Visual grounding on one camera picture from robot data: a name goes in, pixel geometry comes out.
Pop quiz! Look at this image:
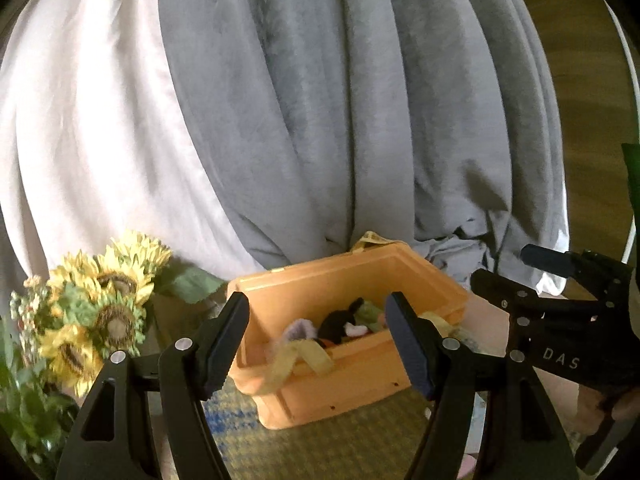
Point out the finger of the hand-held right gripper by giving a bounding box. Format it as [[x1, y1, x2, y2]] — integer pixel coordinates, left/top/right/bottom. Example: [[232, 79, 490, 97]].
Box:
[[470, 268, 607, 322], [520, 243, 584, 279]]

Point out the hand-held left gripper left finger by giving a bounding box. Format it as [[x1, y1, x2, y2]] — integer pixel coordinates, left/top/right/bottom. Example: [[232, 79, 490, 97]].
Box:
[[55, 291, 251, 480]]

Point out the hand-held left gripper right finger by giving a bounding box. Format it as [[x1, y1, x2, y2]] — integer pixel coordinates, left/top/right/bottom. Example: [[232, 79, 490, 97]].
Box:
[[384, 290, 581, 480]]

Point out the green plush toy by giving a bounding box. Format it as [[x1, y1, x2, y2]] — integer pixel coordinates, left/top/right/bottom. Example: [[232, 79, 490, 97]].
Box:
[[357, 299, 389, 334]]

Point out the orange basket with yellow straps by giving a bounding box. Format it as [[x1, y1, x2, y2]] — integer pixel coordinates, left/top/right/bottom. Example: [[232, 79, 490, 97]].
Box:
[[226, 231, 484, 431]]

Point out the black mouse plush toy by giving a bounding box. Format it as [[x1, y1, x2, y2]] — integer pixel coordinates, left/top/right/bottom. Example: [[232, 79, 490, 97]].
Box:
[[316, 297, 370, 346]]

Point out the person's right hand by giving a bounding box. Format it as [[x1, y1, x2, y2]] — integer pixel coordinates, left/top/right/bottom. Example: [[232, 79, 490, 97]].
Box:
[[603, 392, 640, 423]]

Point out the yellow and blue plaid blanket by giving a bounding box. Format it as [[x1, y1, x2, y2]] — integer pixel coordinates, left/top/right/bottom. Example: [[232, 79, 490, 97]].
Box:
[[202, 374, 482, 480]]

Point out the sunflower bouquet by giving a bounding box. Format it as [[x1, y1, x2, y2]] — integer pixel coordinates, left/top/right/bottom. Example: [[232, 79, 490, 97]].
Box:
[[10, 231, 227, 399]]

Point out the green leafy plant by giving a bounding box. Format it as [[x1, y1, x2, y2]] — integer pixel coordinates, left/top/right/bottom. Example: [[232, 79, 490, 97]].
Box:
[[0, 317, 82, 479]]

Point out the grey curtain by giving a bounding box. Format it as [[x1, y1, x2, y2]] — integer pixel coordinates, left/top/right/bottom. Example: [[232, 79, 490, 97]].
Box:
[[157, 0, 572, 297]]

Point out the pale pink curtain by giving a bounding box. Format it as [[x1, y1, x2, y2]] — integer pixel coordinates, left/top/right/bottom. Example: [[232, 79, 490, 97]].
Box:
[[0, 0, 267, 306]]

